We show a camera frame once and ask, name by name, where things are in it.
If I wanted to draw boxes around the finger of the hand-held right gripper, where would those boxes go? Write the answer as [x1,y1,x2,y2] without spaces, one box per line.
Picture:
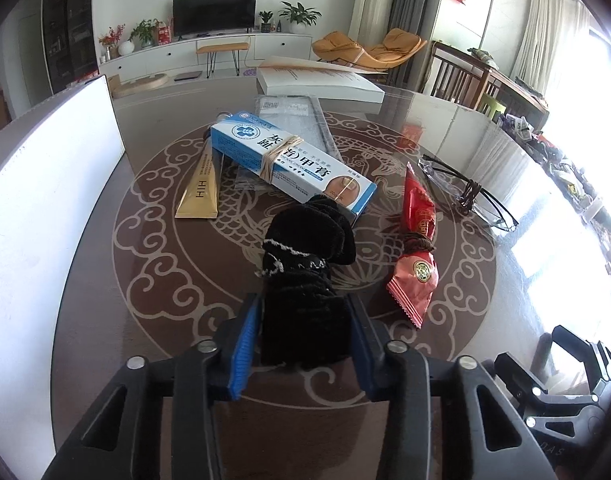
[494,352,601,417]
[550,325,611,396]

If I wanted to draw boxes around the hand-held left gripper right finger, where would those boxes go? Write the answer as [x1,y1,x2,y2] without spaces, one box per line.
[346,292,559,480]

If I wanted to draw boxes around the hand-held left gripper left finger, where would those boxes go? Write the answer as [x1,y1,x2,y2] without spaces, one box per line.
[40,292,264,480]

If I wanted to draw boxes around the black scrunchie with white trim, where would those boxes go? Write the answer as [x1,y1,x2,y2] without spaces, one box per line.
[256,195,357,373]

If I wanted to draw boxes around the gold cosmetic tube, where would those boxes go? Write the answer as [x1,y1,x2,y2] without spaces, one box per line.
[174,130,224,221]

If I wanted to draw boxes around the large white cardboard box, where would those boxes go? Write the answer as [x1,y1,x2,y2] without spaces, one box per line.
[0,74,127,461]

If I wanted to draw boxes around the red candy packet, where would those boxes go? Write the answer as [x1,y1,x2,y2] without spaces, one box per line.
[385,162,439,330]

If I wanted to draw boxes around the thin-framed eyeglasses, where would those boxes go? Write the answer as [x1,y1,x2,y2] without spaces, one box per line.
[418,154,520,233]

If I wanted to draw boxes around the row of cluttered small items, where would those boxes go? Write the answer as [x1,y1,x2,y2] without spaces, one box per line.
[500,110,611,281]

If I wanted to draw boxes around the blue and white ointment box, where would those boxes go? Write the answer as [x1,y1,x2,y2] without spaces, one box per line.
[210,110,377,226]

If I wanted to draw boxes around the white flat box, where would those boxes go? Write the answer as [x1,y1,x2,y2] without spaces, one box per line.
[256,56,385,104]

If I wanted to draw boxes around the wooden side table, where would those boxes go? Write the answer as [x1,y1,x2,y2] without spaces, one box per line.
[485,67,551,131]

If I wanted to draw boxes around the beige round floor board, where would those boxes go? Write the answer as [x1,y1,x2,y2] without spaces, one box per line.
[110,73,170,99]

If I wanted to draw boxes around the dark wooden chair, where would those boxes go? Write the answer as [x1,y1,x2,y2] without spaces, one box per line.
[428,41,491,111]

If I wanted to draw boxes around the wooden bench with hairpin legs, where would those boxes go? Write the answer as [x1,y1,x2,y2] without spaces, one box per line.
[196,41,250,78]

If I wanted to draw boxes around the white television cabinet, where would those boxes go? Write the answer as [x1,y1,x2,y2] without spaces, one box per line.
[98,30,316,83]

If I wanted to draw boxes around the orange lounge chair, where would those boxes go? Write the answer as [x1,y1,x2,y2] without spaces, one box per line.
[311,27,429,72]

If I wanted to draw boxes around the white sheer curtain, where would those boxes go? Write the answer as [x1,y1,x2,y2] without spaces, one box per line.
[510,0,591,93]

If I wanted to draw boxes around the bushy green potted plant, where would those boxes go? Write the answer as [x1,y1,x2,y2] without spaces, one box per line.
[130,19,160,50]

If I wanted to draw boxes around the black television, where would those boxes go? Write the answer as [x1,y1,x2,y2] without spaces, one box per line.
[172,0,258,38]

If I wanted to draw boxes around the red flower arrangement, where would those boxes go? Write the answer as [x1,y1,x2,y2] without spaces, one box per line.
[98,24,126,61]

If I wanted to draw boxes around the large leafy potted plant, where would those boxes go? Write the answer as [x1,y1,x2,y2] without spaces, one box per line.
[278,1,322,36]

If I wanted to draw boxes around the cream covered standing air conditioner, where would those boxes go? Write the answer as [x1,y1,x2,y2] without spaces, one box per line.
[349,0,401,46]

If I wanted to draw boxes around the dark glass display cabinet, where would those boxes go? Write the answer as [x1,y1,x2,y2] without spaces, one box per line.
[40,0,97,93]

